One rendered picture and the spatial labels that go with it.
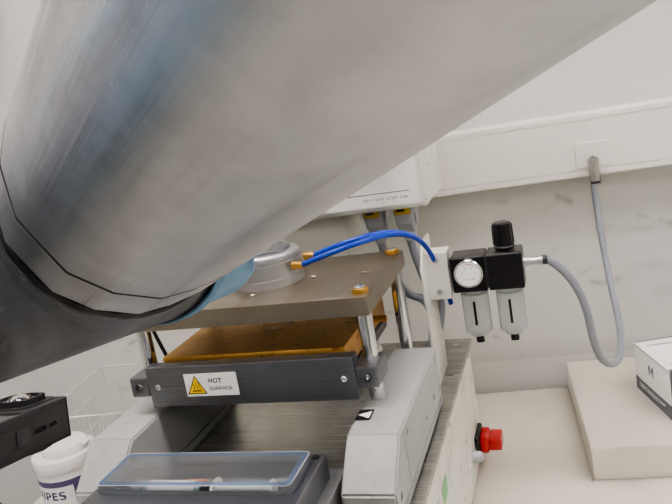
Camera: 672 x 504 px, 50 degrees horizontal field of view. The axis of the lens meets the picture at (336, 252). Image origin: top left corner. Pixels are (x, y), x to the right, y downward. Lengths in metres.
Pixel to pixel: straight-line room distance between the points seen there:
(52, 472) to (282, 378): 0.44
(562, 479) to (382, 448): 0.44
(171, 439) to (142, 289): 0.65
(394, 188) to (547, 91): 0.42
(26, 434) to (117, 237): 0.29
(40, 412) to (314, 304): 0.32
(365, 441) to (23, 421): 0.32
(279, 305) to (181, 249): 0.55
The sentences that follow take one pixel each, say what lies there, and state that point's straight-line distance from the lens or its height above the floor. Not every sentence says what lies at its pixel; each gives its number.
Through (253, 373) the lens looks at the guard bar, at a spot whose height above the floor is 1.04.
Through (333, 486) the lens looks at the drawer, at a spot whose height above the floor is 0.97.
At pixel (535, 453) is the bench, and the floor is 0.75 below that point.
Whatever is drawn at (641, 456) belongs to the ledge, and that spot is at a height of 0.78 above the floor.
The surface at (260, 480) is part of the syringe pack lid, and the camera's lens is 0.62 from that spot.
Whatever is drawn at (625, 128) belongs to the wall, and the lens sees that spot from 1.19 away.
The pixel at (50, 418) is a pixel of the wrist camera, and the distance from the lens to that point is 0.46.
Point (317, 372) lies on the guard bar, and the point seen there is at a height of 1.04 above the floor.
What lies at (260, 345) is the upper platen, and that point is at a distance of 0.76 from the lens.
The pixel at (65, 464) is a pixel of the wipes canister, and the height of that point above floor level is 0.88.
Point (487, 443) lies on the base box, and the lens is 1.05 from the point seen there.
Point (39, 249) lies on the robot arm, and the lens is 0.20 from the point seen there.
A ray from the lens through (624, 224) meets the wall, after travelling 1.26.
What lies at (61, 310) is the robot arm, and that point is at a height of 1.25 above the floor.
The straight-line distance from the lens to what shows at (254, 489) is 0.61.
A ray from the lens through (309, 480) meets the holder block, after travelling 0.62.
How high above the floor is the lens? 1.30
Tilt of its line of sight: 12 degrees down
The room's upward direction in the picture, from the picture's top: 10 degrees counter-clockwise
